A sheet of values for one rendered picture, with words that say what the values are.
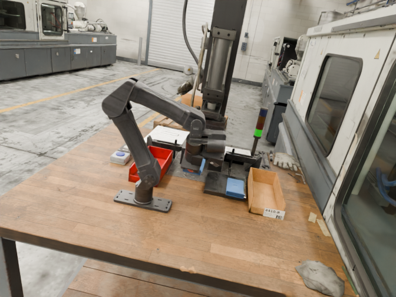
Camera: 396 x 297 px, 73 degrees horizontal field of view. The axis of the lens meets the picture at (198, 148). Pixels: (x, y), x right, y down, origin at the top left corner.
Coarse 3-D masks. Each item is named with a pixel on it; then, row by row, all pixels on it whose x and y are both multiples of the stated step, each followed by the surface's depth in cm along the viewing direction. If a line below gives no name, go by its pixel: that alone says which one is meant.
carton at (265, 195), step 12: (252, 168) 120; (252, 180) 109; (264, 180) 122; (276, 180) 116; (252, 192) 101; (264, 192) 115; (276, 192) 112; (252, 204) 105; (264, 204) 106; (276, 204) 108; (276, 216) 100
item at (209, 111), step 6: (210, 102) 118; (216, 102) 118; (204, 108) 119; (210, 108) 119; (216, 108) 122; (204, 114) 116; (210, 114) 116; (216, 114) 116; (210, 120) 118; (216, 120) 119; (222, 120) 121; (210, 126) 119; (216, 126) 119; (222, 126) 118
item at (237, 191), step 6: (228, 180) 116; (234, 180) 117; (240, 180) 118; (228, 186) 111; (234, 186) 112; (240, 186) 113; (228, 192) 104; (234, 192) 103; (240, 192) 108; (240, 198) 105
